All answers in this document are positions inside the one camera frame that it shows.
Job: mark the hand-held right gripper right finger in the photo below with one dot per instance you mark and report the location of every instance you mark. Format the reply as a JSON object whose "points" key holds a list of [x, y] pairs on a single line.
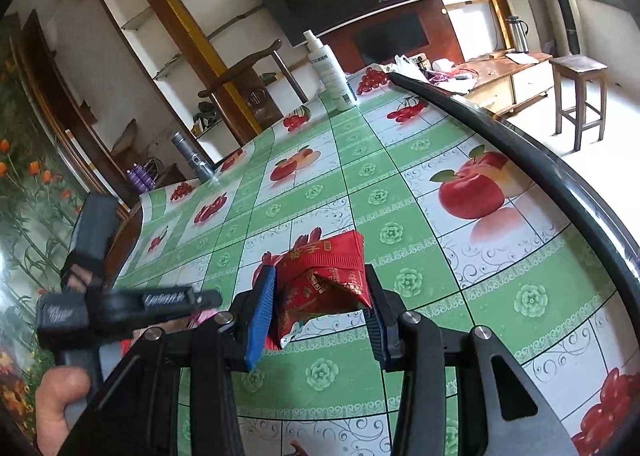
{"points": [[382, 326]]}

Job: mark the wooden television stand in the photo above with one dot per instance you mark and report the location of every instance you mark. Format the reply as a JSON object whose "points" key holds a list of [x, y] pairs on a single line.
{"points": [[500, 71]]}

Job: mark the dark green bag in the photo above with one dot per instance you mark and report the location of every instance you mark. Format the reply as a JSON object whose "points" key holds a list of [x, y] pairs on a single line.
{"points": [[207, 111]]}

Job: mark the grey thermos flask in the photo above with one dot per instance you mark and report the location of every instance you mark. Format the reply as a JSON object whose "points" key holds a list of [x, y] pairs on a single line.
{"points": [[192, 156]]}

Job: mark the person's left hand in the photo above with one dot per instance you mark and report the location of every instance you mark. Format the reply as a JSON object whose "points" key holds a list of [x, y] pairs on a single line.
{"points": [[55, 401]]}

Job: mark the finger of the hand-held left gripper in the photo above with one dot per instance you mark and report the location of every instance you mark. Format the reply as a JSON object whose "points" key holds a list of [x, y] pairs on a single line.
{"points": [[165, 303]]}

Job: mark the green fruit-print tablecloth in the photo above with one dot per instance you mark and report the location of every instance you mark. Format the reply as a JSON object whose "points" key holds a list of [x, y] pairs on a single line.
{"points": [[360, 176]]}

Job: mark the wooden stool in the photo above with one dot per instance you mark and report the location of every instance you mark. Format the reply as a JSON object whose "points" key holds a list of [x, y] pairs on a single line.
{"points": [[577, 65]]}

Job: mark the brown wooden panel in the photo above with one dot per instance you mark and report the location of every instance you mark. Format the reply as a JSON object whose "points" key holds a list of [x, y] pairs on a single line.
{"points": [[131, 236]]}

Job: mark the white pink snack packet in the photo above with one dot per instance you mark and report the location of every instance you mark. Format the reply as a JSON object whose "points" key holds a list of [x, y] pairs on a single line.
{"points": [[201, 321]]}

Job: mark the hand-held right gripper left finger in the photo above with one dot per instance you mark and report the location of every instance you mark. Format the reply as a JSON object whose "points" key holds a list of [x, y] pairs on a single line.
{"points": [[260, 321]]}

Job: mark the floral wall poster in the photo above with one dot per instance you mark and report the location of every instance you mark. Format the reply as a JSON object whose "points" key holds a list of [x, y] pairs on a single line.
{"points": [[25, 176]]}

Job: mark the red white patterned snack packet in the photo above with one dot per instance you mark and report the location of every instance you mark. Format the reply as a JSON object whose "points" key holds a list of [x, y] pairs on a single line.
{"points": [[320, 281]]}

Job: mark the wooden chair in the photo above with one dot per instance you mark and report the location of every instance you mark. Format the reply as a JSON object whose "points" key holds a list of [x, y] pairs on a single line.
{"points": [[257, 98]]}

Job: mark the white spray bottle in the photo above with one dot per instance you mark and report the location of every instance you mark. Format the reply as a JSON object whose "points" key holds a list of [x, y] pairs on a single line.
{"points": [[332, 76]]}

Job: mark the silver kettle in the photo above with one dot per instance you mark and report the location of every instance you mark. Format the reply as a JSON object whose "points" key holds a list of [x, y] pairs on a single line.
{"points": [[517, 36]]}

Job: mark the purple bottle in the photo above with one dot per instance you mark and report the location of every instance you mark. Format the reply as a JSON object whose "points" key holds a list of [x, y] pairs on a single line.
{"points": [[135, 181], [147, 177]]}

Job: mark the white plastic bag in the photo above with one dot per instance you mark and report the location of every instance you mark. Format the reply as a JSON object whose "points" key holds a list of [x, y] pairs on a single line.
{"points": [[402, 65]]}

